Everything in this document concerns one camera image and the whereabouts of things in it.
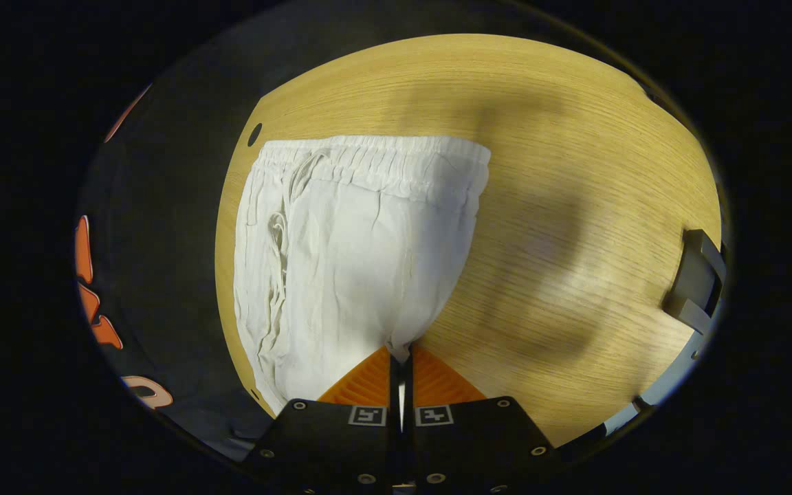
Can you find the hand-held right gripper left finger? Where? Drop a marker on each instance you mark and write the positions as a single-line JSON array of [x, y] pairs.
[[341, 440]]

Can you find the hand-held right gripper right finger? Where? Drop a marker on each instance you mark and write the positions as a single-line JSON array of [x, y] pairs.
[[471, 440]]

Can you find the white jeans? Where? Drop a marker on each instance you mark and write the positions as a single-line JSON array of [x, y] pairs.
[[355, 261]]

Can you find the grey metal bar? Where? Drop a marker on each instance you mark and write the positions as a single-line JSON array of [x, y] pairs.
[[671, 381]]

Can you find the grey block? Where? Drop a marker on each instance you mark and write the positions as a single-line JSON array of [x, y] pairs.
[[695, 275]]

